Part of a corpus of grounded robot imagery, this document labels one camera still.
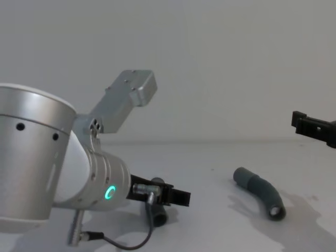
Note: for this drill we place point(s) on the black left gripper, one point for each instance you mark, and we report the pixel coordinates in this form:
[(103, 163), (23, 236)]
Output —
[(140, 190)]

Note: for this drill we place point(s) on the curved grey pipe piece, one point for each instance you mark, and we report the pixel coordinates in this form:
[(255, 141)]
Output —
[(263, 190)]

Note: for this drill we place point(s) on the white table cloth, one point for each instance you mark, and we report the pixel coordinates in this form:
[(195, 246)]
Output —
[(223, 162)]

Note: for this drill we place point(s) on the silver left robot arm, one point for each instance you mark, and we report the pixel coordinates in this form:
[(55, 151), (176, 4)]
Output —
[(31, 147)]

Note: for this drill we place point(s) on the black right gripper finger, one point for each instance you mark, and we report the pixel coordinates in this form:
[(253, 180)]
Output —
[(312, 128)]

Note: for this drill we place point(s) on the straight grey pipe piece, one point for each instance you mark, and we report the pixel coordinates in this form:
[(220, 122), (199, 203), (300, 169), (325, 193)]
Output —
[(158, 214)]

